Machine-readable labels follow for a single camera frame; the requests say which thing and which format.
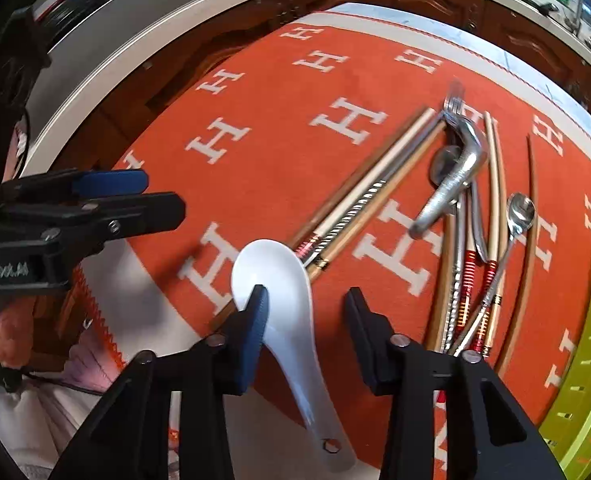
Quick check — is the orange H-pattern blanket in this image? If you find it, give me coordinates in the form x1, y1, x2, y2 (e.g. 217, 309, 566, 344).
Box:
82, 4, 591, 479

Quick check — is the steel ladle spoon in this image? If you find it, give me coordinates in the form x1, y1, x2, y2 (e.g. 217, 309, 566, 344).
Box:
408, 115, 490, 240

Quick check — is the white ceramic soup spoon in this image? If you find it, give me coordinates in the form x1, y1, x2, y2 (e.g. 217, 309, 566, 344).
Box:
230, 240, 357, 474

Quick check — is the small steel teaspoon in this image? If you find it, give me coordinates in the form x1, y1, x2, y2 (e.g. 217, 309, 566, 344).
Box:
447, 193, 536, 356

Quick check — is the steel fork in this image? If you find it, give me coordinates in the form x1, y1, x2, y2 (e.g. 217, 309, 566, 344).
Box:
443, 79, 489, 263

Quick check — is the wooden chopstick red band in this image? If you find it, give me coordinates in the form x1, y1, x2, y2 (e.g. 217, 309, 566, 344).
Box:
473, 112, 508, 359

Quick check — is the dark steel spoon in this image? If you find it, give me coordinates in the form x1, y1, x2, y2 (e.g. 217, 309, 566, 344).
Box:
430, 145, 489, 263

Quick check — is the wooden chopstick red end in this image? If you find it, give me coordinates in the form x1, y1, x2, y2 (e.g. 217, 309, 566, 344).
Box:
306, 122, 445, 284
289, 107, 435, 262

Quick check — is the person's left hand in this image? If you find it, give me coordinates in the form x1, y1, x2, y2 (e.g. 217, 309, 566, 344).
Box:
0, 296, 38, 368

